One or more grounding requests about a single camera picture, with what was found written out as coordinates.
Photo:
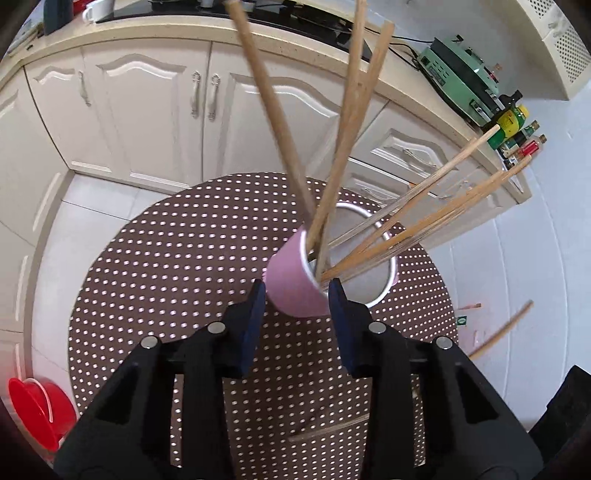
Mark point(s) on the white mug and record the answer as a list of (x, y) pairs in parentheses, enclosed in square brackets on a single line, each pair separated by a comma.
[(97, 10)]

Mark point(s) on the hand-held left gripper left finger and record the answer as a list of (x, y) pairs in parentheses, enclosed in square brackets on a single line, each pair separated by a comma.
[(251, 332)]

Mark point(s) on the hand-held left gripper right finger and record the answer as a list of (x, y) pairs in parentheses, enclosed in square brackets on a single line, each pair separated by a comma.
[(346, 332)]

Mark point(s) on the green electric cooker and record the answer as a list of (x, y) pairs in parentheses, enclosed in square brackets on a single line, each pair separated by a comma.
[(452, 74)]

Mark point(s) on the cream base cabinets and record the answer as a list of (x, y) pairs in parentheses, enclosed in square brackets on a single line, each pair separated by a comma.
[(138, 115)]

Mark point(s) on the cream cabinet drawer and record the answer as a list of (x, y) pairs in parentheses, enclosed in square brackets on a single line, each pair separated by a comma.
[(397, 143), (364, 182)]

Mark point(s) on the dark blue kettle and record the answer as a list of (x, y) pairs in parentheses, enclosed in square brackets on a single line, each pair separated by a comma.
[(57, 16)]

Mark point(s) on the red plastic basin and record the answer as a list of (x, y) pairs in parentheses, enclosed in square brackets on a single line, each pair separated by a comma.
[(32, 401)]

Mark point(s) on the brown polka-dot tablecloth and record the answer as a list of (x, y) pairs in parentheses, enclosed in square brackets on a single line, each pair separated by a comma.
[(161, 277)]

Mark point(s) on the green bottle yellow cap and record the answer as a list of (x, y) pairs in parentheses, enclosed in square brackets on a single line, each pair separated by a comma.
[(508, 124)]

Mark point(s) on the dark sauce bottle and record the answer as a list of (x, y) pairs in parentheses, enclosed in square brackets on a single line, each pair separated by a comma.
[(526, 134)]

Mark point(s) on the pink cup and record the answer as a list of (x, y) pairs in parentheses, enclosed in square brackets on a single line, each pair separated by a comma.
[(288, 281)]

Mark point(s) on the dark oil bottle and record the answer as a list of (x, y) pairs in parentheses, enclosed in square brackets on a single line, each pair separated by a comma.
[(510, 99)]

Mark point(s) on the red label sauce bottle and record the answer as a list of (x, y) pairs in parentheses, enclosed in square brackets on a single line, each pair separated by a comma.
[(531, 147)]

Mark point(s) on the cream lattice wall cabinet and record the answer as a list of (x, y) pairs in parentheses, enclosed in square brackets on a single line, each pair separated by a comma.
[(549, 46)]

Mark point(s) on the black glass gas hob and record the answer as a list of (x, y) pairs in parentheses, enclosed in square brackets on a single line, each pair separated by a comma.
[(286, 21)]

